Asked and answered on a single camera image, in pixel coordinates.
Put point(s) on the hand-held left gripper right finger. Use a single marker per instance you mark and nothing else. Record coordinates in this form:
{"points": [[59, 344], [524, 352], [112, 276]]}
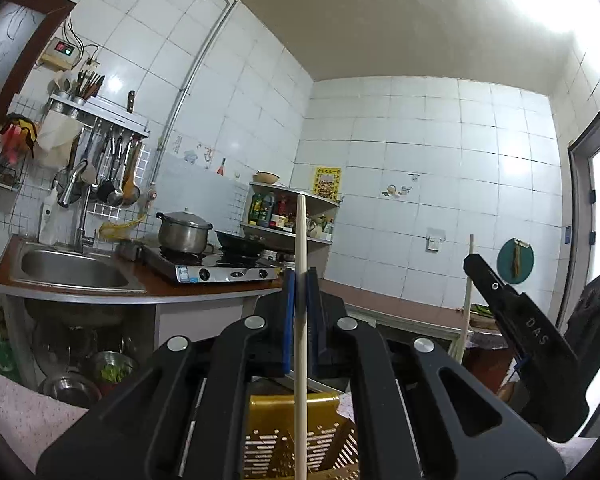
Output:
{"points": [[311, 310]]}

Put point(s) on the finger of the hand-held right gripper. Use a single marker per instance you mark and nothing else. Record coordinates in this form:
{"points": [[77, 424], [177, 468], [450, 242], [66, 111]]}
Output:
{"points": [[525, 330]]}

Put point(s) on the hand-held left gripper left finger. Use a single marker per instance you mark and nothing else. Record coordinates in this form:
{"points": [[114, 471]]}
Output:
{"points": [[290, 310]]}

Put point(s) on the wooden chopstick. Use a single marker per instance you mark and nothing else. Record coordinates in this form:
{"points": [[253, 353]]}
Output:
{"points": [[301, 240], [466, 300]]}

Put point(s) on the yellow perforated utensil basket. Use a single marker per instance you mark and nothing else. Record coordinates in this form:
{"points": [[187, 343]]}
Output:
{"points": [[270, 410]]}

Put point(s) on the utensils in rack holder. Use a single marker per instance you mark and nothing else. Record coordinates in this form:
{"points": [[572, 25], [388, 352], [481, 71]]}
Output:
{"points": [[90, 85]]}

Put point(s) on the green vegetables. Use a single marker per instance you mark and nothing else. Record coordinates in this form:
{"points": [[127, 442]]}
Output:
{"points": [[482, 310]]}

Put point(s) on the teal round cutting board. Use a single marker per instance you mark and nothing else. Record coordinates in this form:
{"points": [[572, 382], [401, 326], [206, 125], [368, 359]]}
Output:
{"points": [[507, 265]]}

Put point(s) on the white corner shelf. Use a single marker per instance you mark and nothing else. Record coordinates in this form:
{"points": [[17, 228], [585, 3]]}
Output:
{"points": [[280, 237]]}

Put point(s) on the brown side counter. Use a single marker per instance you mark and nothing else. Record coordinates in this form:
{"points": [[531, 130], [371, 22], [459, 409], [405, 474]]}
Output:
{"points": [[390, 310]]}

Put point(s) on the steel gas stove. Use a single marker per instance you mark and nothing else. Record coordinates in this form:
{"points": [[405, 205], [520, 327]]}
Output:
{"points": [[220, 272]]}

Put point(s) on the black wok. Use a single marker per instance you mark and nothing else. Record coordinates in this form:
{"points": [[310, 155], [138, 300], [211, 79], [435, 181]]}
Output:
{"points": [[240, 246]]}

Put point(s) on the dark sauce bottle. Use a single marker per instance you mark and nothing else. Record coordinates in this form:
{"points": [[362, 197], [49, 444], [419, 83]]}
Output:
{"points": [[282, 212]]}

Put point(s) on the blue capped bottle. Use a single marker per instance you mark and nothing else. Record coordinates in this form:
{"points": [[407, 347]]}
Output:
{"points": [[266, 212]]}

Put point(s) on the green bottle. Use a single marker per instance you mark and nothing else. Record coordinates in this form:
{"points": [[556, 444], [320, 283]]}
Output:
{"points": [[255, 210]]}

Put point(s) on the steel pot with lid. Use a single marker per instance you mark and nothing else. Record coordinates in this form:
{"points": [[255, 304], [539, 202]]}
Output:
{"points": [[185, 235]]}

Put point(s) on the beige bowl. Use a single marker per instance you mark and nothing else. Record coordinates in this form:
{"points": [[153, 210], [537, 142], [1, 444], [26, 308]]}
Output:
{"points": [[266, 177]]}

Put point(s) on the brown kitchen counter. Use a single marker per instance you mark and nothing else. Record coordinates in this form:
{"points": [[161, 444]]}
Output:
{"points": [[150, 287]]}

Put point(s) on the small metal cup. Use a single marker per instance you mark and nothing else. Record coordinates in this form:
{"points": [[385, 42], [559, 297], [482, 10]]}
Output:
{"points": [[128, 251]]}

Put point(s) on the steel bowl with greens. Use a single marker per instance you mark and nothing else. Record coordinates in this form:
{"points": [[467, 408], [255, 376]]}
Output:
{"points": [[112, 370]]}

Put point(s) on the hanging metal ladle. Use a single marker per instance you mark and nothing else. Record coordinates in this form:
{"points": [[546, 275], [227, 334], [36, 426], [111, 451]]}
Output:
{"points": [[112, 190]]}

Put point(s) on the stainless steel sink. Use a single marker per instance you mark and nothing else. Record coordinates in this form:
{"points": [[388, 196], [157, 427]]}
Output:
{"points": [[70, 270]]}

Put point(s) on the chrome faucet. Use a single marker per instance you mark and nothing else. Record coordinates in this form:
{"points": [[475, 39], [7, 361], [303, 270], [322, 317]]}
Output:
{"points": [[82, 210]]}

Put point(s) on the white soap dispenser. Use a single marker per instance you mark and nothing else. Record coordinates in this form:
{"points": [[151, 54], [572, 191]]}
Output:
{"points": [[47, 220]]}

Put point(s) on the kitchen knife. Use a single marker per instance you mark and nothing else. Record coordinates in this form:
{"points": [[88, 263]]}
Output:
{"points": [[131, 102]]}

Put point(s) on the floral pink tablecloth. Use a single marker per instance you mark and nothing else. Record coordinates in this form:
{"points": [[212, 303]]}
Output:
{"points": [[25, 410]]}

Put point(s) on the white plastic bag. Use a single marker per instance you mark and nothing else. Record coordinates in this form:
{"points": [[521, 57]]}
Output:
{"points": [[55, 137]]}

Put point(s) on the red and yellow gloves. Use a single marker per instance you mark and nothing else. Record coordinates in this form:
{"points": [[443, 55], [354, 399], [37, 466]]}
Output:
{"points": [[17, 135]]}

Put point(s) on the beige control box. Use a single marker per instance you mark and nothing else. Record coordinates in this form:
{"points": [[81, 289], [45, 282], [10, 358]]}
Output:
{"points": [[60, 52]]}

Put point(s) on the white wall socket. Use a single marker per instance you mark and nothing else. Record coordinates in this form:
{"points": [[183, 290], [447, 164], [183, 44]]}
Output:
{"points": [[435, 240]]}

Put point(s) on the dark window frame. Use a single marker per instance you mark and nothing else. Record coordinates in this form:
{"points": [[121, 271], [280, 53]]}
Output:
{"points": [[577, 185]]}

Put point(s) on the yellow wall poster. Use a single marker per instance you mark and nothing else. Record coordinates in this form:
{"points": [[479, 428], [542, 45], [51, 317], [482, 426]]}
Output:
{"points": [[327, 183]]}

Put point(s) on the metal wall pipe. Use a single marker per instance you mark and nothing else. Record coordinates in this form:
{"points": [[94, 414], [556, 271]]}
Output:
{"points": [[192, 70]]}

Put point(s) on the metal wall utensil rack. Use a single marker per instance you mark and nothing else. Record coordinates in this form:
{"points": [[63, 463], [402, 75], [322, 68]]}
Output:
{"points": [[105, 112]]}

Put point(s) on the brown door frame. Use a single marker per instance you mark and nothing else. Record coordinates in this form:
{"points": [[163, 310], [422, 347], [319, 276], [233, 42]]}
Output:
{"points": [[25, 15]]}

